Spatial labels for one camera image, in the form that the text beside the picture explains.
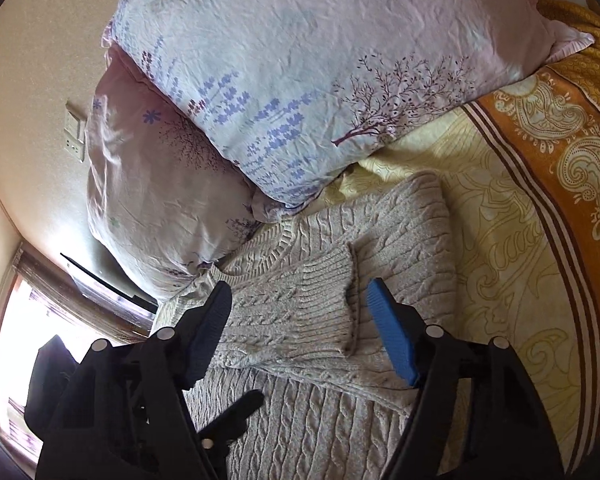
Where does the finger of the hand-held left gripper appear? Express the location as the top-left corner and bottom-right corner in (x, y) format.
(198, 390), (266, 458)

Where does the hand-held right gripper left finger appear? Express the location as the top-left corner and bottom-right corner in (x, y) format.
(35, 281), (233, 480)

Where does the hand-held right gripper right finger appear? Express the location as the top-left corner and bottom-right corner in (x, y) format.
(366, 279), (566, 480)

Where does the beige cable knit sweater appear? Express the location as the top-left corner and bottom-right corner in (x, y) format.
(155, 170), (473, 480)

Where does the bright window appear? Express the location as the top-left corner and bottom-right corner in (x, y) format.
(0, 275), (131, 466)

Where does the yellow orange patterned bedsheet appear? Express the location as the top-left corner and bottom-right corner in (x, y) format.
(152, 67), (600, 480)

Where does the pink floral pillow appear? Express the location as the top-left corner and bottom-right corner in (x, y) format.
(86, 42), (281, 301)

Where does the pale blue floral pillow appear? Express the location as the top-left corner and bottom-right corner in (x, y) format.
(102, 0), (593, 208)

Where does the mustard knit blanket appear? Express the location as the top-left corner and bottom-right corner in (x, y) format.
(536, 0), (600, 128)

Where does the brown window frame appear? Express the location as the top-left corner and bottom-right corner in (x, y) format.
(15, 245), (156, 343)

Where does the white wall socket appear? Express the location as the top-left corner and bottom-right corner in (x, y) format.
(62, 100), (88, 163)

